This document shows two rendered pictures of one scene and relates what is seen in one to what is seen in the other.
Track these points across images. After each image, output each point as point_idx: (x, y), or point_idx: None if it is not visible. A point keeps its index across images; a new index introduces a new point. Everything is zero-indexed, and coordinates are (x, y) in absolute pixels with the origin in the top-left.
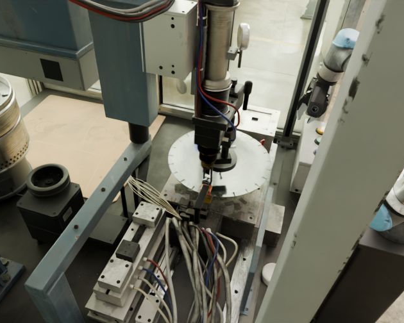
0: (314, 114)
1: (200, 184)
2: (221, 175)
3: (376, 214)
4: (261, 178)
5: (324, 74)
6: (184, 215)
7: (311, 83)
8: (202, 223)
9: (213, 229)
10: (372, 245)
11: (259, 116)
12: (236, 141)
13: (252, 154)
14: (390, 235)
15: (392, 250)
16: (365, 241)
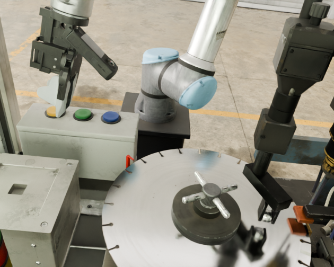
0: (116, 69)
1: (290, 231)
2: (248, 204)
3: (210, 88)
4: (221, 157)
5: (86, 9)
6: None
7: (52, 46)
8: (316, 242)
9: (313, 225)
10: (186, 126)
11: (8, 182)
12: (144, 192)
13: (170, 168)
14: (175, 112)
15: (186, 117)
16: (184, 130)
